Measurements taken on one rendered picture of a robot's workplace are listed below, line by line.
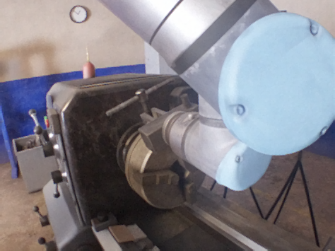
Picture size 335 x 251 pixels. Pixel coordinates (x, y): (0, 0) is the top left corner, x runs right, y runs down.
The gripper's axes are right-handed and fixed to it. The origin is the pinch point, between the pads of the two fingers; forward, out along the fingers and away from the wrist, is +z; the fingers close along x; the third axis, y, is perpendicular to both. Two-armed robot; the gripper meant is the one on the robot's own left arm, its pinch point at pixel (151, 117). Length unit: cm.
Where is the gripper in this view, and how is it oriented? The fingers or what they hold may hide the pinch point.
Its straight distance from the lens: 57.2
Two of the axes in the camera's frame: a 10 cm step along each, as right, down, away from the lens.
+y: -3.4, -8.6, -3.8
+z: -4.7, -1.9, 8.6
